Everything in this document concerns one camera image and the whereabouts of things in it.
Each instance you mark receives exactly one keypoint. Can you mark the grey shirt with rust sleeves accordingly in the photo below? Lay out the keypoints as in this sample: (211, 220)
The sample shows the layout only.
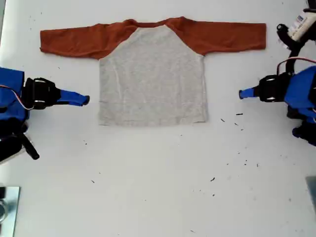
(153, 74)

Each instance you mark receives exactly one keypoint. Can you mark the black camera stalk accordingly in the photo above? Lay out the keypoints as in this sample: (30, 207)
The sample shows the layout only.
(292, 63)

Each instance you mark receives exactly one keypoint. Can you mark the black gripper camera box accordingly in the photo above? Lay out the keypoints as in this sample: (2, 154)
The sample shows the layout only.
(8, 150)
(284, 32)

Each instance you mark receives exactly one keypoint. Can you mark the black clamp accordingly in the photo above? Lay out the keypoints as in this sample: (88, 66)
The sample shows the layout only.
(2, 192)

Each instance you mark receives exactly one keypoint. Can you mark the steel plate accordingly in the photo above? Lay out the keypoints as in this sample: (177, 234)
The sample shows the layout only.
(12, 212)

